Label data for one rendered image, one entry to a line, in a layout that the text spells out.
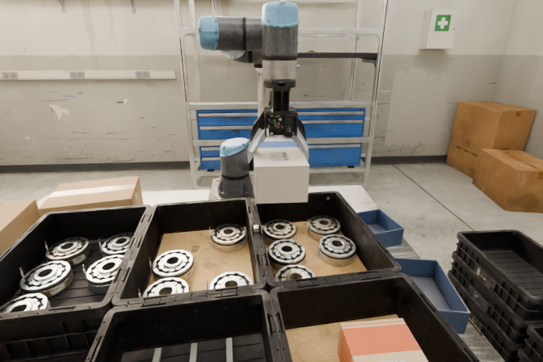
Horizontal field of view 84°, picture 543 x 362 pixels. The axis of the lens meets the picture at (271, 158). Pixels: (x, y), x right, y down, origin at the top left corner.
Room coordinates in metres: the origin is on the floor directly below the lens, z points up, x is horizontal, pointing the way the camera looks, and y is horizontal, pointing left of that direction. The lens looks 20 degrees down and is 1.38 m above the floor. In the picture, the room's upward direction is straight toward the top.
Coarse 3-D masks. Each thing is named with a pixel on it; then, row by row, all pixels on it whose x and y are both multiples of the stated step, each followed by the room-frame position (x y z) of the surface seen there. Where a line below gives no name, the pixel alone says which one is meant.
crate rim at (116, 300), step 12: (156, 204) 0.82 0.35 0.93; (168, 204) 0.82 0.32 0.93; (180, 204) 0.82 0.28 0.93; (192, 204) 0.83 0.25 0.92; (252, 216) 0.75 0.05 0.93; (144, 228) 0.69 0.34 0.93; (252, 228) 0.71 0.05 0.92; (144, 240) 0.64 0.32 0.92; (252, 240) 0.64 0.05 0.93; (132, 264) 0.55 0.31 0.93; (264, 276) 0.51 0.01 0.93; (120, 288) 0.47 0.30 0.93; (216, 288) 0.47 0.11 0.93; (228, 288) 0.48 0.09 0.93; (240, 288) 0.47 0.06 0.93; (252, 288) 0.47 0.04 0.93; (264, 288) 0.48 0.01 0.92; (120, 300) 0.45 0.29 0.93; (132, 300) 0.45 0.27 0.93; (144, 300) 0.45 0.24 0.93; (156, 300) 0.45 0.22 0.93
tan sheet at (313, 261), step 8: (296, 224) 0.87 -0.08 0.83; (304, 224) 0.87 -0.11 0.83; (304, 232) 0.82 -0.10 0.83; (296, 240) 0.78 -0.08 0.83; (304, 240) 0.78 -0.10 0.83; (312, 240) 0.78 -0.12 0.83; (312, 248) 0.74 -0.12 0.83; (312, 256) 0.70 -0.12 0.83; (312, 264) 0.67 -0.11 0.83; (320, 264) 0.67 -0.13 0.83; (328, 264) 0.67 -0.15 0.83; (352, 264) 0.67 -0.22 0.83; (360, 264) 0.67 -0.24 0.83; (272, 272) 0.64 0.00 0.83; (320, 272) 0.64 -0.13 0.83; (328, 272) 0.64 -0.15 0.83; (336, 272) 0.64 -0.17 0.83; (344, 272) 0.64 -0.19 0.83
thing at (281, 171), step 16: (272, 144) 0.76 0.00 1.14; (288, 144) 0.76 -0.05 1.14; (256, 160) 0.64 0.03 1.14; (272, 160) 0.64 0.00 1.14; (288, 160) 0.64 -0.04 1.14; (304, 160) 0.64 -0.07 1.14; (256, 176) 0.60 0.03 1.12; (272, 176) 0.60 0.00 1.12; (288, 176) 0.61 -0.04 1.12; (304, 176) 0.61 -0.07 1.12; (256, 192) 0.60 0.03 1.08; (272, 192) 0.60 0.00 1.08; (288, 192) 0.61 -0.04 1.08; (304, 192) 0.61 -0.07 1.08
